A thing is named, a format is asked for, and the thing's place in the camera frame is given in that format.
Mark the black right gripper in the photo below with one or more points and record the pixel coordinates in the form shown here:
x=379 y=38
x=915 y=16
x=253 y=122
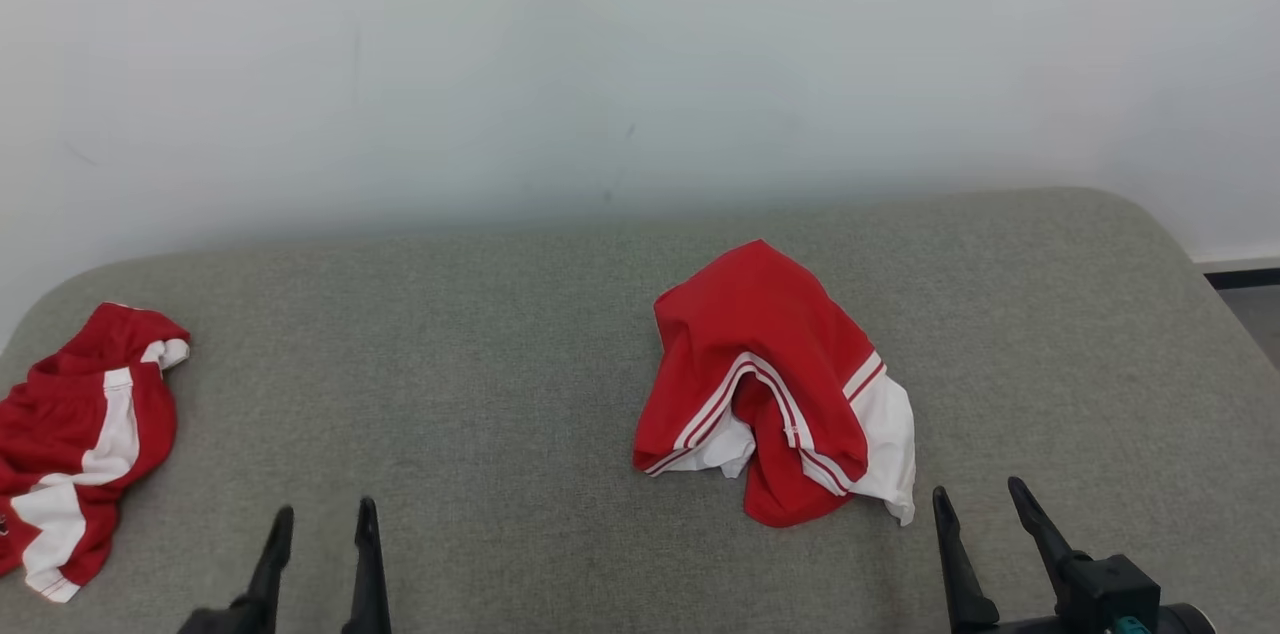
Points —
x=1105 y=594

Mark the red shorts with white trim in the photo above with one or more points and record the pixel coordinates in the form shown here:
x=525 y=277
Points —
x=740 y=314

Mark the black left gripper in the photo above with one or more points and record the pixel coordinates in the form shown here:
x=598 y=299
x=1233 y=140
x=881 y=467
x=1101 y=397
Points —
x=215 y=622

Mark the dark wall baseboard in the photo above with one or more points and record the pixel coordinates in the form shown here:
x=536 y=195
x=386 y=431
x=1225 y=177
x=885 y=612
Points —
x=1245 y=277

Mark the red white printed basketball jersey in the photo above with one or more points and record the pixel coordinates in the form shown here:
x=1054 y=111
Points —
x=60 y=414

